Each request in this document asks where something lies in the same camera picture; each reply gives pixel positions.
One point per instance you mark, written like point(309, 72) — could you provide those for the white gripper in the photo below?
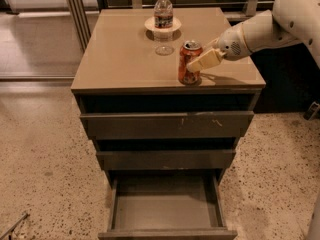
point(231, 45)

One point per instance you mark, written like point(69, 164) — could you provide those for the red coke can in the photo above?
point(188, 51)

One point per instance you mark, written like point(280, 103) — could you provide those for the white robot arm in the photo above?
point(289, 22)

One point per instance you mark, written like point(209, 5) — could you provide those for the grey top drawer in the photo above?
point(186, 125)

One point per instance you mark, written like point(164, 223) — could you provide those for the grey drawer cabinet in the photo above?
point(121, 72)

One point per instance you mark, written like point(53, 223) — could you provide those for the grey middle drawer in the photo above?
point(166, 159)

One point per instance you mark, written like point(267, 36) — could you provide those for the grey open bottom drawer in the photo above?
point(174, 206)

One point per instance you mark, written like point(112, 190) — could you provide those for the clear plastic water bottle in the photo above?
point(163, 8)

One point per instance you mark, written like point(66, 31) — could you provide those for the white round plate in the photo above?
point(162, 24)

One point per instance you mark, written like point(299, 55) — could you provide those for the metal rod on floor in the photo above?
point(7, 235)

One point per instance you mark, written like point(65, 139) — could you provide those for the grey object by wall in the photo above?
point(312, 111)

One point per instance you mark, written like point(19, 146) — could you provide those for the grey window frame post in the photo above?
point(77, 11)

